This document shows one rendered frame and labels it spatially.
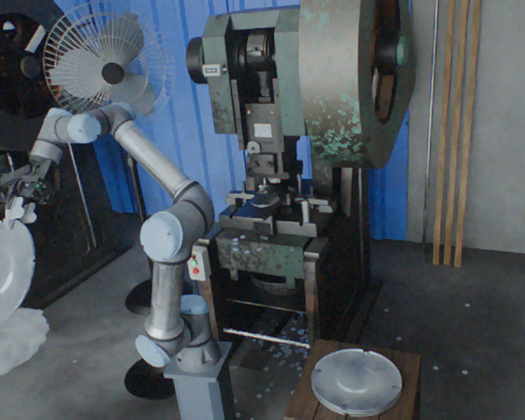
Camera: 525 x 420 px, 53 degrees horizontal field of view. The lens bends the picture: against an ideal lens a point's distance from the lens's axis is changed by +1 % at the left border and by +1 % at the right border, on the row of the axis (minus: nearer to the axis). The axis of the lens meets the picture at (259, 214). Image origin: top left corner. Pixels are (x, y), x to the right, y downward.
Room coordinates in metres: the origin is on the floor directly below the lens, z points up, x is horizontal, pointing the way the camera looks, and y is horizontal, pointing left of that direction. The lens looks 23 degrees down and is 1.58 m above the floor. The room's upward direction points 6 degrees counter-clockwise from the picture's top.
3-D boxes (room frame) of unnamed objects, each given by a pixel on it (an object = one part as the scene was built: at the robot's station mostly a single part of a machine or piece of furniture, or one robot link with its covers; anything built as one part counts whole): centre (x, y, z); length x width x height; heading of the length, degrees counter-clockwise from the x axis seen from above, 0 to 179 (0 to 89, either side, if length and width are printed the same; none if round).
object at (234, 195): (2.17, 0.06, 0.76); 0.17 x 0.06 x 0.10; 63
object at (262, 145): (2.05, -0.07, 1.04); 0.17 x 0.15 x 0.30; 153
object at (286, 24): (2.22, -0.15, 0.83); 0.79 x 0.43 x 1.34; 153
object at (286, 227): (2.09, -0.09, 0.68); 0.45 x 0.30 x 0.06; 63
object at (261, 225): (1.93, -0.01, 0.72); 0.25 x 0.14 x 0.14; 153
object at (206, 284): (2.34, 0.09, 0.45); 0.92 x 0.12 x 0.90; 153
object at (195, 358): (1.44, 0.26, 0.50); 0.15 x 0.15 x 0.10
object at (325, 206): (2.01, -0.24, 0.76); 0.17 x 0.06 x 0.10; 63
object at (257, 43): (2.09, -0.09, 1.27); 0.21 x 0.12 x 0.34; 153
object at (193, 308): (1.43, 0.26, 0.62); 0.13 x 0.12 x 0.14; 144
